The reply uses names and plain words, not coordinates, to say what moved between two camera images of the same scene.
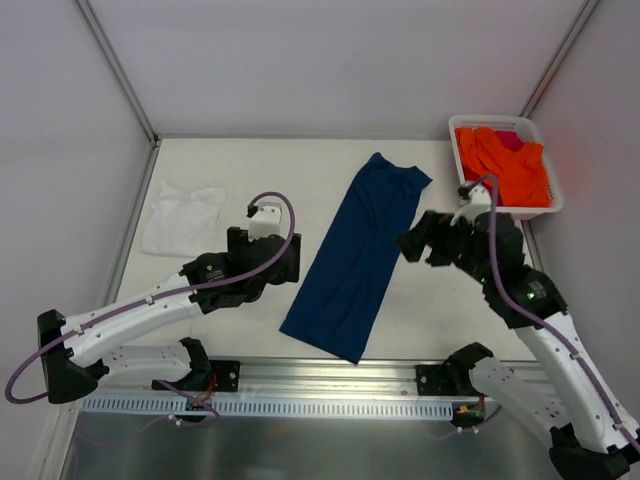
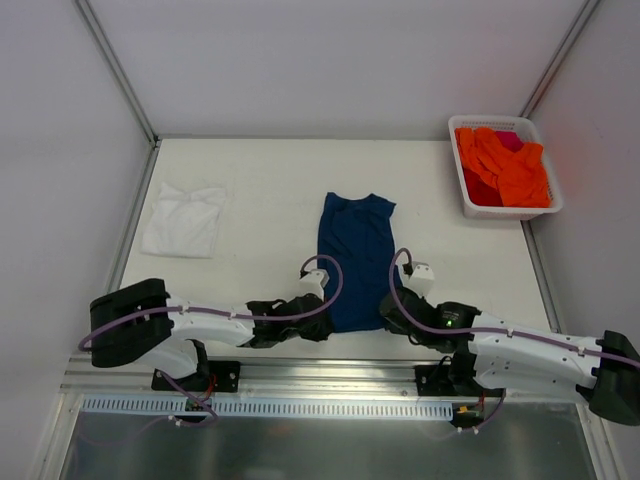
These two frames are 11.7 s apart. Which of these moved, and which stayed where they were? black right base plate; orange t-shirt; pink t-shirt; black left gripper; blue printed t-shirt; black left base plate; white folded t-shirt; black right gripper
Moved: black right gripper; black left gripper; blue printed t-shirt
Stayed: black left base plate; white folded t-shirt; pink t-shirt; orange t-shirt; black right base plate
